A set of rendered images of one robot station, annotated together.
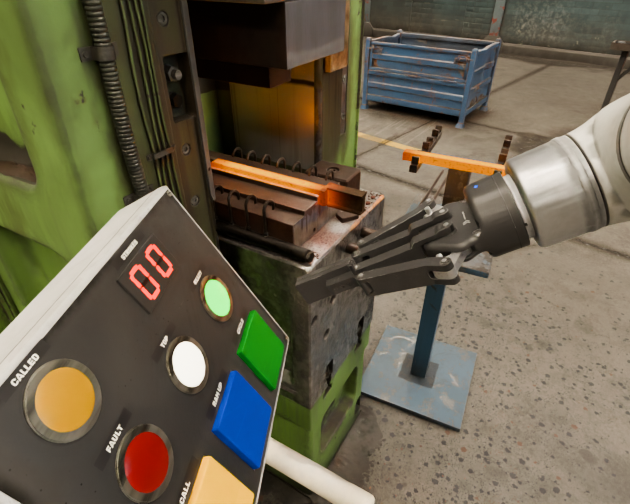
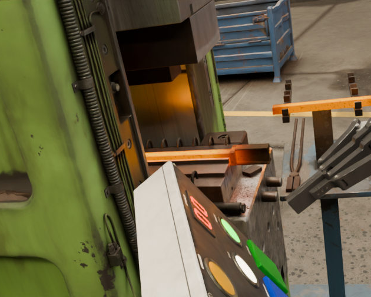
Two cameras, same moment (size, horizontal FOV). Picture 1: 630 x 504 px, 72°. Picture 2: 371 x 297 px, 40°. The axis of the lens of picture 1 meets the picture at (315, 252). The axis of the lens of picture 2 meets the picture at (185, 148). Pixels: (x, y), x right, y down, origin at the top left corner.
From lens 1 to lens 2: 0.38 m
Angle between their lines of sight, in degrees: 13
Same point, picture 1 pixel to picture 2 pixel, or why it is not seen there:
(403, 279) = (367, 168)
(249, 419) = not seen: outside the picture
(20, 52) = (38, 96)
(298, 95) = (173, 83)
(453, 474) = not seen: outside the picture
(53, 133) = (62, 149)
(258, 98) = (135, 95)
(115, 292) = (197, 224)
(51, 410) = (222, 281)
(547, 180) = not seen: outside the picture
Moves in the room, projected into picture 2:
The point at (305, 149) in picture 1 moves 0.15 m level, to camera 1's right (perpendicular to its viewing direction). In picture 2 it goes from (188, 128) to (235, 115)
